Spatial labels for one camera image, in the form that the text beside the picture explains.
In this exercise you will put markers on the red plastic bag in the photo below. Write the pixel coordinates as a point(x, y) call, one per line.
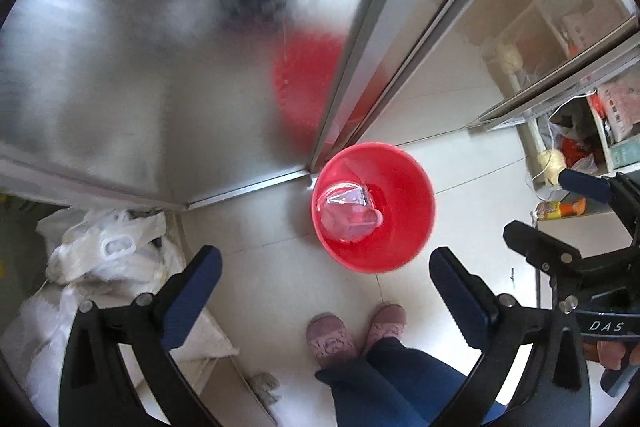
point(575, 152)

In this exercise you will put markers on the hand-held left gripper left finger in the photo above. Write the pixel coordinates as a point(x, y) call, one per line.
point(192, 299)

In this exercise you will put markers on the pink patterned slipper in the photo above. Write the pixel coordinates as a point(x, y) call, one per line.
point(330, 339)
point(385, 324)

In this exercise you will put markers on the metal framed glass door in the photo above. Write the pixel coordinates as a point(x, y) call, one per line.
point(500, 7)

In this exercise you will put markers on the grey rag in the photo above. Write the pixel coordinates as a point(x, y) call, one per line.
point(262, 387)

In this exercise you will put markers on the pink white packet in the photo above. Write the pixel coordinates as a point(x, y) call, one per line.
point(617, 109)

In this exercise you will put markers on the white woven sack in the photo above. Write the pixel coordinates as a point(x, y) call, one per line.
point(45, 342)

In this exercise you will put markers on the stainless steel cabinet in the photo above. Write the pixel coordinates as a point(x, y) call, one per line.
point(150, 57)

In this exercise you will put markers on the red plastic bucket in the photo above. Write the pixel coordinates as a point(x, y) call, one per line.
point(402, 187)

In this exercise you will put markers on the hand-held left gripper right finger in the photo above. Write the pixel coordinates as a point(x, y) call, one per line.
point(457, 294)

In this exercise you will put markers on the clear plastic container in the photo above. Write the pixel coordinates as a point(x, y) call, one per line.
point(345, 212)

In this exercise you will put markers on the white storage shelf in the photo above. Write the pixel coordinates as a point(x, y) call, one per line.
point(615, 159)

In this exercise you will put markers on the white plastic bag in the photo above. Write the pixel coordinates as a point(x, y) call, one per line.
point(110, 247)

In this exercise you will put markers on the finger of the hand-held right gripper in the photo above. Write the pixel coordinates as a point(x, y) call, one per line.
point(582, 184)
point(545, 249)

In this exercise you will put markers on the orange yellow snack packet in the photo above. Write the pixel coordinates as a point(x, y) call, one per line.
point(557, 208)

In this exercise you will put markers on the person's right hand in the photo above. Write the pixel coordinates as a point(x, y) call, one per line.
point(612, 354)

